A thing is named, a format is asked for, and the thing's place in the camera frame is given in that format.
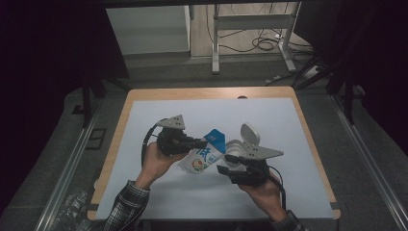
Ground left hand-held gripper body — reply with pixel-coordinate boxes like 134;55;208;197
155;114;194;158

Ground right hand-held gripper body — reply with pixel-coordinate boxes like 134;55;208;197
228;144;286;188

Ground white lidded jug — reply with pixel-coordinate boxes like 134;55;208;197
223;122;262;171

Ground blue and white milk carton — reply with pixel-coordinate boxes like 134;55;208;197
176;128;227;175

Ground person's right hand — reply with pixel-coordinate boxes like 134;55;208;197
238;172;289;223

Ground person's left hand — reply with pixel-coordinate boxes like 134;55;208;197
135;141;190;191

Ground white table mat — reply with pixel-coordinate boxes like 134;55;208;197
94;97;335;221

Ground black stand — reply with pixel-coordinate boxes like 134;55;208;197
79;75;131;130
293;56;359;127

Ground grey cabinet panel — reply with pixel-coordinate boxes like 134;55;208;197
105;5;191;56

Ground white power strip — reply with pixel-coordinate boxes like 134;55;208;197
302;64;321;80

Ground crumpled clear plastic wrap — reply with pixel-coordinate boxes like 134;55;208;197
51;190;94;231

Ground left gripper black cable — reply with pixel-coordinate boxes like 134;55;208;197
140;117;168;167

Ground aluminium rail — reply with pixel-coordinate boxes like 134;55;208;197
329;93;408;231
33;104;101;231

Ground black floor cables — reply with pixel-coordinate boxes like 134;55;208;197
205;3;317;55

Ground white metal desk frame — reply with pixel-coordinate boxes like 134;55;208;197
211;1;303;75

